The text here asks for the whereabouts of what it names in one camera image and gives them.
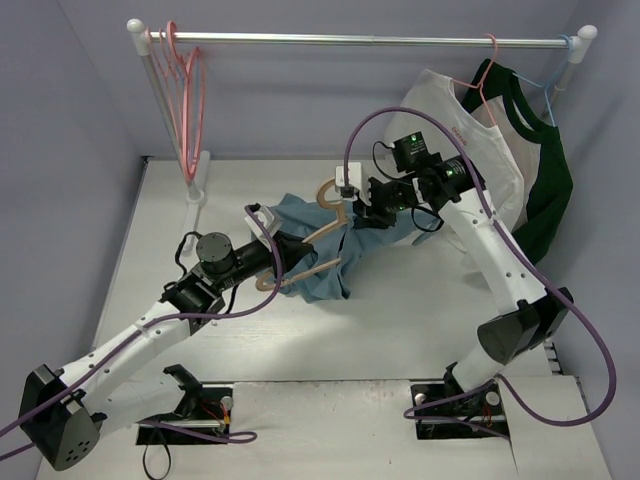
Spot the tan wooden hanger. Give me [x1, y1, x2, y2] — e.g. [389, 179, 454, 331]
[255, 180, 348, 292]

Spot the teal blue t shirt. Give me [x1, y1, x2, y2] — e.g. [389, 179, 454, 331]
[272, 193, 439, 303]

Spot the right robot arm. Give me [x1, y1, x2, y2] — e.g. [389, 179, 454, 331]
[335, 134, 571, 412]

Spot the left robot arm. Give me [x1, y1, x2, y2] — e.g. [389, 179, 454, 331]
[19, 232, 314, 471]

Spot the white t shirt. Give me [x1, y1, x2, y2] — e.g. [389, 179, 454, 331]
[383, 68, 532, 286]

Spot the pink hanger with white shirt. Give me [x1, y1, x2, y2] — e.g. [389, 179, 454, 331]
[449, 32, 501, 131]

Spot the green and white shirt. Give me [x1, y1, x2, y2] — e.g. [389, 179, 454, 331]
[462, 59, 573, 264]

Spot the pink hanger bundle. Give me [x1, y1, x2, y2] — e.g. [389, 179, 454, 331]
[145, 20, 206, 183]

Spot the blue hanger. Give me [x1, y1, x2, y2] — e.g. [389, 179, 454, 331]
[513, 34, 573, 127]

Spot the white clothes rack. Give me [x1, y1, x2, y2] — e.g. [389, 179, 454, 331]
[126, 18, 598, 233]

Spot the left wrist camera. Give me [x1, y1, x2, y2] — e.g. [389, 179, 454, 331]
[244, 203, 283, 251]

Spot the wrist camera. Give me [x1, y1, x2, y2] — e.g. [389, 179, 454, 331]
[334, 162, 371, 206]
[244, 203, 283, 251]

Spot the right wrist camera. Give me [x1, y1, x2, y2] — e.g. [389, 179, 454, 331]
[334, 162, 371, 206]

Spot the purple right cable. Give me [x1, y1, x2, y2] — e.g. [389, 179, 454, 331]
[344, 106, 617, 429]

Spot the purple cable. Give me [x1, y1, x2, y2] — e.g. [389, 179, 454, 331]
[0, 209, 306, 445]
[344, 106, 617, 429]

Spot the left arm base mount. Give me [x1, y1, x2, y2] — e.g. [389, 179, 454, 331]
[135, 383, 233, 446]

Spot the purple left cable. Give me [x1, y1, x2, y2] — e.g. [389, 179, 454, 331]
[0, 209, 306, 445]

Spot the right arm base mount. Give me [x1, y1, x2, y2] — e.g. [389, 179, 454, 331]
[409, 382, 510, 441]

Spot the black cable loop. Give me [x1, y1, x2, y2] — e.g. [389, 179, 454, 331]
[141, 419, 174, 479]

